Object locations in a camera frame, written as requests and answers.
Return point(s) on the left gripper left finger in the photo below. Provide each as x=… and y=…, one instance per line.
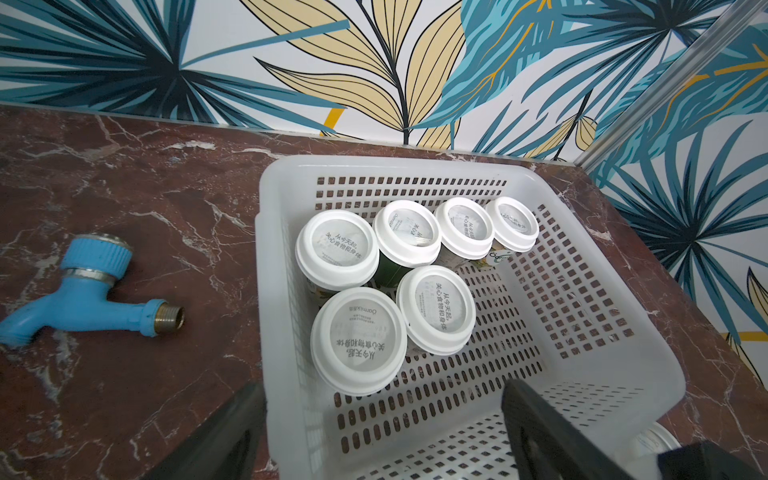
x=225, y=445

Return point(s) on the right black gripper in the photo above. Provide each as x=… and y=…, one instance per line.
x=704, y=461

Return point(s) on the small blue toy drill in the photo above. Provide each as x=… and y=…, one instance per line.
x=91, y=266

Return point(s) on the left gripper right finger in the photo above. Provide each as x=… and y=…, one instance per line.
x=545, y=445

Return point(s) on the yogurt cup white lid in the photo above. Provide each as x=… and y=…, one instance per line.
x=336, y=250

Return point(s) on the yogurt cup green label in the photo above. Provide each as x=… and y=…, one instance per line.
x=408, y=237

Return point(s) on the white perforated plastic basket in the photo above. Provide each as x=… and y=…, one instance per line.
x=558, y=317

